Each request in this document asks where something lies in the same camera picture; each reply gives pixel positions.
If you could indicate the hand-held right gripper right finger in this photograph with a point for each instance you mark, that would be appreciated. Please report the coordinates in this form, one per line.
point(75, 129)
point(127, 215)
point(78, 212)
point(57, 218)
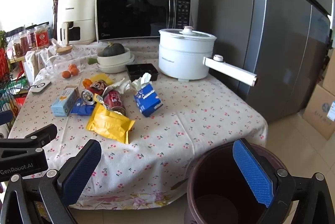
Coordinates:
point(251, 174)

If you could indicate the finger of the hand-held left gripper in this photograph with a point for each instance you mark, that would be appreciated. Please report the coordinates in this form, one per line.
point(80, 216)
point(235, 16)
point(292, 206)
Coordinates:
point(5, 117)
point(39, 135)

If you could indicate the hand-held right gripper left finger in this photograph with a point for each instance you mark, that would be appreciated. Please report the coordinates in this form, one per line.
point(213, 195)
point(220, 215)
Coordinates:
point(81, 174)

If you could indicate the brown trash bin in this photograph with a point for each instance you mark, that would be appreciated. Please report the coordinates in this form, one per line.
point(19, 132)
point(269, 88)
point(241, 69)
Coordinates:
point(222, 187)

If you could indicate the light blue carton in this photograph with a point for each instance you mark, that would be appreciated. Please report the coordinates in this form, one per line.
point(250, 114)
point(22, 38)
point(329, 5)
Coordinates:
point(62, 103)

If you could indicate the blue wrapper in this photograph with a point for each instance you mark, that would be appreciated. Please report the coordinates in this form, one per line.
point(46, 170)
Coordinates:
point(82, 108)

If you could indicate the yellow snack bag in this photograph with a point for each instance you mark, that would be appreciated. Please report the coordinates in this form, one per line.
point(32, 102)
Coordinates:
point(110, 124)

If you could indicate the silver-topped drink can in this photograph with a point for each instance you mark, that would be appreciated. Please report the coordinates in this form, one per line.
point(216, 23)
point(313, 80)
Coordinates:
point(87, 97)

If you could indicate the red and white snack packet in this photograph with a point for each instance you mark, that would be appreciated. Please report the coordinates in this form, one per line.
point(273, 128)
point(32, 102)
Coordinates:
point(99, 85)

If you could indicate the red drink can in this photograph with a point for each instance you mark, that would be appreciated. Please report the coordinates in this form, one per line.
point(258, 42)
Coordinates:
point(115, 102)

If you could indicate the blue tissue pack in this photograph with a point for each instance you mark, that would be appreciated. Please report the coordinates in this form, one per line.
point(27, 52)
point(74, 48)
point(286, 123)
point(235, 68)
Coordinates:
point(148, 102)

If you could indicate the white tissue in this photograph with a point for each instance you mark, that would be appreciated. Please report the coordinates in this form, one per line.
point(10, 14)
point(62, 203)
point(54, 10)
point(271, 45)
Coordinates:
point(142, 81)

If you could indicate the white round-button device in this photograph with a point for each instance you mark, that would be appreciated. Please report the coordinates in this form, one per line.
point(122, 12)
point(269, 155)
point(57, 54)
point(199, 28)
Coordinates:
point(41, 86)

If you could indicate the red printed bag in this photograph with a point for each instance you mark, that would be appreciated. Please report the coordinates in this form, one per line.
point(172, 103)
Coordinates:
point(4, 64)

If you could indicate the tangerine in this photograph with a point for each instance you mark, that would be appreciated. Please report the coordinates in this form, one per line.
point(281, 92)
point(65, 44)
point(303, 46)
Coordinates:
point(72, 66)
point(66, 74)
point(74, 71)

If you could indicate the orange pepper with stem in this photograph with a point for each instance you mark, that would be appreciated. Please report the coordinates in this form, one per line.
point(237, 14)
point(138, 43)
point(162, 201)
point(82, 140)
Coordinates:
point(87, 82)

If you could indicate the clear bag of oranges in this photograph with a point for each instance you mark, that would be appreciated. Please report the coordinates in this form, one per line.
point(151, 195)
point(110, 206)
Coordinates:
point(61, 61)

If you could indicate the cherry print tablecloth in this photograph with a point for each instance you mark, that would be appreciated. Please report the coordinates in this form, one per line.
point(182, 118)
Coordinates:
point(183, 122)

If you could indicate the spice jar with red label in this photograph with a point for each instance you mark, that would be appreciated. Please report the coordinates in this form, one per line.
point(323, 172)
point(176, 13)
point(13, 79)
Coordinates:
point(42, 37)

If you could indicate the cardboard box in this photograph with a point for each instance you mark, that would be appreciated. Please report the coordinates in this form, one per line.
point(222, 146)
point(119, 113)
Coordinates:
point(330, 77)
point(316, 114)

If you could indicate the crumpled white paper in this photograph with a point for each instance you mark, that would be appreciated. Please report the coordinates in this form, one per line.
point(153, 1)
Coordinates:
point(121, 85)

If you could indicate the white plate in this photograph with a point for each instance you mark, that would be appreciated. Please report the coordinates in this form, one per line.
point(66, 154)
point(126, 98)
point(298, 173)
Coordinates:
point(115, 71)

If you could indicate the small blue and white box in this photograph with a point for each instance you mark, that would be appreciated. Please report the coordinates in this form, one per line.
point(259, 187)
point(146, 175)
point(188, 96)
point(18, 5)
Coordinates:
point(331, 111)

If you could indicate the white ceramic bowl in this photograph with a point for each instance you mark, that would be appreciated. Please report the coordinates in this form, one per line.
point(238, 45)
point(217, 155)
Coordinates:
point(115, 60)

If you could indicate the glass vase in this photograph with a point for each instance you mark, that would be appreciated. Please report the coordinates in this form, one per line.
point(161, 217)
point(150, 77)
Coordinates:
point(55, 22)

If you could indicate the dark green pumpkin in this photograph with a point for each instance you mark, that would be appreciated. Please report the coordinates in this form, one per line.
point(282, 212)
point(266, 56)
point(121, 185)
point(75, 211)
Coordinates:
point(111, 50)

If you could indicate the stack of white plates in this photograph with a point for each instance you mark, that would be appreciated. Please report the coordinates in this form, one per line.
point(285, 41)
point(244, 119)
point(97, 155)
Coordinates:
point(129, 63)

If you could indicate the black plastic tray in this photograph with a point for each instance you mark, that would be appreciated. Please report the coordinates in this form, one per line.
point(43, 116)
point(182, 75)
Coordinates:
point(142, 71)

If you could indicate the cream air fryer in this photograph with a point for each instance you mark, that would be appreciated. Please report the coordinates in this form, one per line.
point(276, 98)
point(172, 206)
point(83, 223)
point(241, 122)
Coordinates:
point(78, 9)

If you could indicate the white electric cooking pot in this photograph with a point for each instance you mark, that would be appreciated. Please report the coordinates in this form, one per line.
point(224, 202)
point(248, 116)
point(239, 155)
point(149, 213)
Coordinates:
point(183, 59)

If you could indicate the black microwave oven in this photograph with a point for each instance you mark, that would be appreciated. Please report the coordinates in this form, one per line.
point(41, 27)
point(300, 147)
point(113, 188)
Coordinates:
point(130, 14)

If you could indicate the grey refrigerator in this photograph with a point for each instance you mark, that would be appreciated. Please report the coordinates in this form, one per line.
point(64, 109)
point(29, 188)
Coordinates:
point(248, 17)

